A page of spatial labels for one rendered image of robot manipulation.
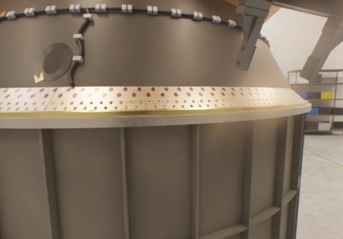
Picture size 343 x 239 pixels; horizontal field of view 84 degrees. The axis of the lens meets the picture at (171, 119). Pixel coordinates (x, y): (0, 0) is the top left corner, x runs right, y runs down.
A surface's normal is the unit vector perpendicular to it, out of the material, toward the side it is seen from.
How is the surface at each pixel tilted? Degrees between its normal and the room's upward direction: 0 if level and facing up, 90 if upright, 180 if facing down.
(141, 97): 43
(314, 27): 90
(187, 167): 90
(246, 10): 113
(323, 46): 83
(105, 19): 62
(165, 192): 90
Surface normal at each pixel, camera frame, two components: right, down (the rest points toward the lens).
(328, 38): -0.98, -0.10
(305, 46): -0.05, 0.12
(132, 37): 0.12, -0.36
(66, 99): 0.00, -0.64
